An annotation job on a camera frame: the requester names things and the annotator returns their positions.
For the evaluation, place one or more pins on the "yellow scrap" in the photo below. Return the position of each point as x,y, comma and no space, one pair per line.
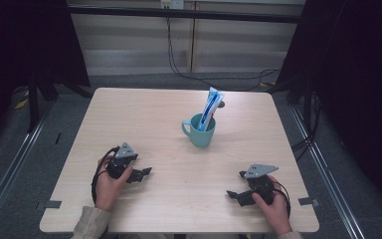
21,104

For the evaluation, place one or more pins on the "grey tape strip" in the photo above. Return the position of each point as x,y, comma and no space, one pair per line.
53,204
308,201

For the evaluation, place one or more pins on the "blue and white toothpaste tube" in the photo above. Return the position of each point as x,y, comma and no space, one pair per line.
209,108

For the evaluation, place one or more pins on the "white wall socket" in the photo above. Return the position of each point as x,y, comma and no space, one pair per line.
172,3

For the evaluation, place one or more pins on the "black horizontal bar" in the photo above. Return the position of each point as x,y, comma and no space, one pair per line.
129,12

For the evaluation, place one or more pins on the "person's right hand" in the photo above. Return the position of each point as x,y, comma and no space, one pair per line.
277,212

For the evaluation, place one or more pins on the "person's left hand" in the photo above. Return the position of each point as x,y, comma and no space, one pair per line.
107,191

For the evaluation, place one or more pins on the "metal floor rail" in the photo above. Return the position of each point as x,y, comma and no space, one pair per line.
10,172
328,186

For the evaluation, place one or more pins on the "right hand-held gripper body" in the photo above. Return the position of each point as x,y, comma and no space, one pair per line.
261,170

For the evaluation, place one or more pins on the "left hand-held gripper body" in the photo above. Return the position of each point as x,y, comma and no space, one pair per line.
123,156

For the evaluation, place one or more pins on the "teal mug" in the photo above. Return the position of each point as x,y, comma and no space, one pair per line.
200,137

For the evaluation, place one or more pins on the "black tape piece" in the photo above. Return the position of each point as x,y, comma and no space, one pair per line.
58,138

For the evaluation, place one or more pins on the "black curtain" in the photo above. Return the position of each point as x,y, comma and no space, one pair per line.
20,40
354,83

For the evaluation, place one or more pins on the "black metal stand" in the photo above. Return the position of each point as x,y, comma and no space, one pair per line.
33,99
307,103

